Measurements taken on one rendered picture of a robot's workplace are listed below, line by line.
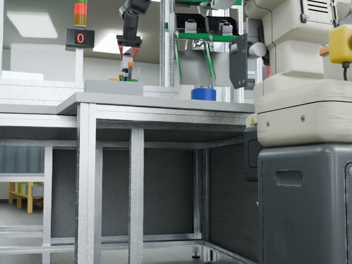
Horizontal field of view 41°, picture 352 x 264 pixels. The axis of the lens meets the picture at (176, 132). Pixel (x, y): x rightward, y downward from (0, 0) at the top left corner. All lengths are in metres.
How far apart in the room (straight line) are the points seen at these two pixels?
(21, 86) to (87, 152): 0.50
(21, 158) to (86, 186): 2.42
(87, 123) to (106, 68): 9.31
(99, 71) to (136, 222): 9.02
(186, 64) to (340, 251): 1.33
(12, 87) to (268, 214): 1.08
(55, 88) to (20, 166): 2.05
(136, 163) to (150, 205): 1.81
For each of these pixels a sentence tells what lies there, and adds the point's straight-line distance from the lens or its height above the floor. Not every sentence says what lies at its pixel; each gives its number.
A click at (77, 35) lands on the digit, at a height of 1.21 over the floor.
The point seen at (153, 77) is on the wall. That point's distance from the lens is 11.02.
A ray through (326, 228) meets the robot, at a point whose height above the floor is 0.53.
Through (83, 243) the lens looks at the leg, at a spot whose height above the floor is 0.43.
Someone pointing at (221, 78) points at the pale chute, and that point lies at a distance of 2.06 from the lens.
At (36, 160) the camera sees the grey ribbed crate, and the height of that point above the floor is 0.72.
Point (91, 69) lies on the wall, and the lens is 10.63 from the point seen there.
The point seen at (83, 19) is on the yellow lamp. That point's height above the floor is 1.29.
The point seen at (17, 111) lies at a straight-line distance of 1.71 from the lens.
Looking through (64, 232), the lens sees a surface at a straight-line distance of 3.48.
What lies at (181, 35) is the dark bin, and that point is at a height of 1.20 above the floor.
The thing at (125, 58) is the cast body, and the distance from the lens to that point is 2.01.
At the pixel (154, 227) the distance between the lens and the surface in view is 3.56.
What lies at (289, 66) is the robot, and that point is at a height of 0.93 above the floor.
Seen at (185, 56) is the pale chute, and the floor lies 1.14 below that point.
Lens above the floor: 0.63
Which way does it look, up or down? 5 degrees up
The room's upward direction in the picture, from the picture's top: straight up
